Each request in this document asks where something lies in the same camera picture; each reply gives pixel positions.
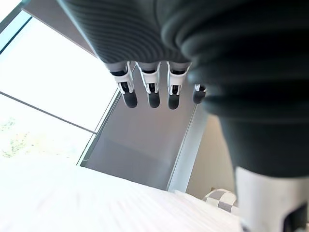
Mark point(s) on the grey window frame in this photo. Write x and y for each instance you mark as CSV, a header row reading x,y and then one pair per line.
x,y
90,145

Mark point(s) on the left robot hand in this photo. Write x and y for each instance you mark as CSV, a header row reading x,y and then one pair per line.
x,y
217,48

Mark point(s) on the grey white checkered pillow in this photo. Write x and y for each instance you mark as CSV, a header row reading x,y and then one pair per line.
x,y
222,200

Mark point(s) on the white striped duvet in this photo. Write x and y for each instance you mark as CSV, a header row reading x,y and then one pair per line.
x,y
96,205

